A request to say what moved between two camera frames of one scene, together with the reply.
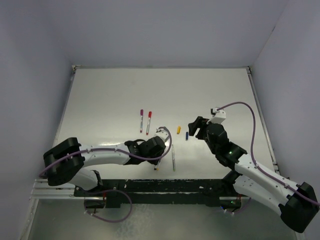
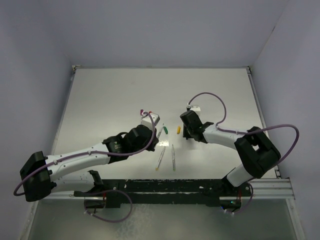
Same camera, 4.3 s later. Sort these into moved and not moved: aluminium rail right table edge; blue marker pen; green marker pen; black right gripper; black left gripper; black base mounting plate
Moved: blue marker pen; black left gripper; black right gripper
Not moved: aluminium rail right table edge; green marker pen; black base mounting plate
